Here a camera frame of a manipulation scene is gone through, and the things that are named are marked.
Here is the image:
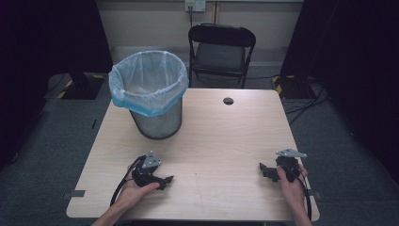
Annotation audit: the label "black stand base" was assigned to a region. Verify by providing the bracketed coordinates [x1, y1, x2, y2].
[271, 74, 316, 101]
[56, 69, 111, 101]

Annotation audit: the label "black plug cable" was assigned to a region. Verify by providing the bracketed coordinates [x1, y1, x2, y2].
[187, 5, 195, 30]

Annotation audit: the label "white wall socket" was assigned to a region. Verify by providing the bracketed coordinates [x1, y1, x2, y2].
[184, 0, 207, 13]

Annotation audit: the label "metal mesh waste bin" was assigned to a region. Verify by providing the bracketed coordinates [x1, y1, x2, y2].
[128, 97, 184, 141]

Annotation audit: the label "black tape strip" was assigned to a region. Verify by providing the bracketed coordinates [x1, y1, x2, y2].
[308, 189, 324, 201]
[61, 189, 87, 201]

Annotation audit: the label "person's left hand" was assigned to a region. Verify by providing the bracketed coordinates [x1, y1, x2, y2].
[116, 177, 161, 210]

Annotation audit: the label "translucent blue bin liner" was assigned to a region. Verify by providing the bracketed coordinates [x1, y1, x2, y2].
[107, 49, 190, 119]

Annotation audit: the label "black folding chair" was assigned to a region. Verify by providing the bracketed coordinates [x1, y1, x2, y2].
[187, 23, 257, 89]

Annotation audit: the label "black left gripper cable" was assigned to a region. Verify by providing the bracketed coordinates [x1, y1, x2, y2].
[109, 153, 148, 207]

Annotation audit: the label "black curtain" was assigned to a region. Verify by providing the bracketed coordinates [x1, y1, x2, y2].
[0, 0, 115, 172]
[279, 0, 399, 186]

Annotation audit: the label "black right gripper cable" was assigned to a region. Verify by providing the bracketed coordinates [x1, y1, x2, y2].
[281, 164, 312, 222]

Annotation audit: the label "person's right hand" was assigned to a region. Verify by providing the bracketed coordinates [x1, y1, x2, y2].
[276, 163, 311, 208]

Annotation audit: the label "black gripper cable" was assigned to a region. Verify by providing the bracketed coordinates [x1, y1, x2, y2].
[281, 164, 312, 222]
[109, 153, 148, 207]

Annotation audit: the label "black floor cables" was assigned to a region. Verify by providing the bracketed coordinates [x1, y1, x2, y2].
[283, 78, 331, 126]

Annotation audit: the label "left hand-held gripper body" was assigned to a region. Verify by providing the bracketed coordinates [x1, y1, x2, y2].
[131, 150, 163, 188]

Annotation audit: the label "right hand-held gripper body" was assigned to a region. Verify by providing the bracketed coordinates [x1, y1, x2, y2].
[275, 148, 308, 184]

